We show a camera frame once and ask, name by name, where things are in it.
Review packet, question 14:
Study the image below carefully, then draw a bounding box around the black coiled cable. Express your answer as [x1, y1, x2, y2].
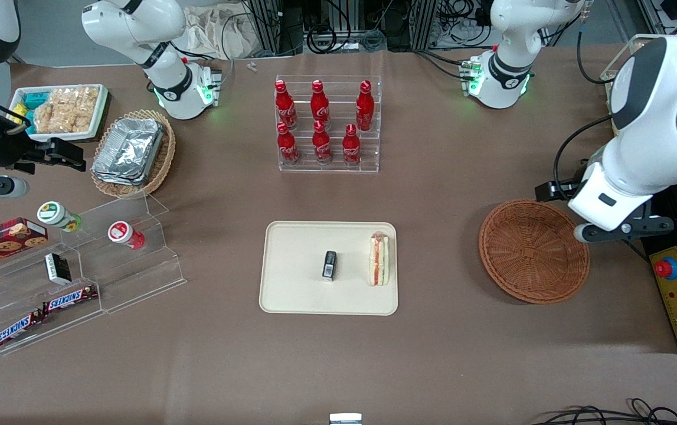
[306, 27, 339, 55]

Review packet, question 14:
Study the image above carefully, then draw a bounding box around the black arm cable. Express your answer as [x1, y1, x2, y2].
[576, 30, 617, 84]

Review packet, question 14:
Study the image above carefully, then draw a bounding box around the cream plastic tray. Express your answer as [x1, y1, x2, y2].
[259, 221, 399, 316]

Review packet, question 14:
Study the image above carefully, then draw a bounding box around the red lidded jar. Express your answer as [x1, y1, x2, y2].
[107, 221, 146, 250]

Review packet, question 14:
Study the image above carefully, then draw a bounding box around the triangle sandwich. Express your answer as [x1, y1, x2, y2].
[369, 231, 391, 287]

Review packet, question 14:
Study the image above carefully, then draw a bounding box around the black floor cable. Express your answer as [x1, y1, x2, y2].
[530, 398, 677, 425]

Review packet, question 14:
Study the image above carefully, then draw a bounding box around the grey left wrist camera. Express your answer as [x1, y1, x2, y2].
[574, 215, 675, 244]

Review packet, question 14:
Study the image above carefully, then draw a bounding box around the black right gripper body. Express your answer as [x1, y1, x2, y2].
[0, 118, 51, 175]

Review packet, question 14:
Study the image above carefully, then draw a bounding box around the aluminium frame post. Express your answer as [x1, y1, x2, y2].
[248, 0, 305, 57]
[409, 0, 439, 51]

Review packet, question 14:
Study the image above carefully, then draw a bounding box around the brown round wicker basket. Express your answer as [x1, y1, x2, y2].
[479, 199, 591, 305]

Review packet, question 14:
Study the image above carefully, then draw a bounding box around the light oval wicker basket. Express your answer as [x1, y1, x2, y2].
[90, 109, 176, 200]

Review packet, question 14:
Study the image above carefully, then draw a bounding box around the clear rice cracker packet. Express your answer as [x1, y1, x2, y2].
[32, 103, 55, 134]
[76, 87, 100, 132]
[52, 89, 79, 133]

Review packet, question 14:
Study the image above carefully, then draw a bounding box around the beige cloth bag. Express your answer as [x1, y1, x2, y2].
[184, 5, 268, 60]

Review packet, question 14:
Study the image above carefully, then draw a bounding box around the brown Snickers bar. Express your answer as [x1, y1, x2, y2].
[0, 309, 47, 349]
[42, 285, 99, 314]

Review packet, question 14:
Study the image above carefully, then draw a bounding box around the red cola bottle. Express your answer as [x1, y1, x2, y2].
[342, 123, 362, 166]
[312, 120, 333, 165]
[310, 80, 331, 132]
[277, 122, 300, 166]
[356, 80, 375, 132]
[274, 80, 297, 131]

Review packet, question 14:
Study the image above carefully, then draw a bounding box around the white rectangular snack tray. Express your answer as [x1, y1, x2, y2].
[9, 84, 109, 143]

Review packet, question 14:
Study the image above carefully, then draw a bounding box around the black and white box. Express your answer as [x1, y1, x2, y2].
[44, 253, 72, 285]

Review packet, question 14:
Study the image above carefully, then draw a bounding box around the silver foil tray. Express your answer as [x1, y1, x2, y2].
[91, 117, 166, 187]

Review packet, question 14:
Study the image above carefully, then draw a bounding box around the wire mesh basket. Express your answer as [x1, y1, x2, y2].
[601, 34, 677, 113]

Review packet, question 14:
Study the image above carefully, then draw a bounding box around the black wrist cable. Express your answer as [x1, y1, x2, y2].
[552, 115, 614, 185]

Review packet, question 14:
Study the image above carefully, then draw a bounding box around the green sunflower lidded jar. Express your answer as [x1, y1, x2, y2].
[37, 201, 83, 232]

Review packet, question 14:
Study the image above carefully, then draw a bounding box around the red tartan cookie box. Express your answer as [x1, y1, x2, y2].
[0, 218, 48, 273]

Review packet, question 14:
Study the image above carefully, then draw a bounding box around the clear acrylic bottle rack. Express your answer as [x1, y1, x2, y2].
[275, 74, 384, 174]

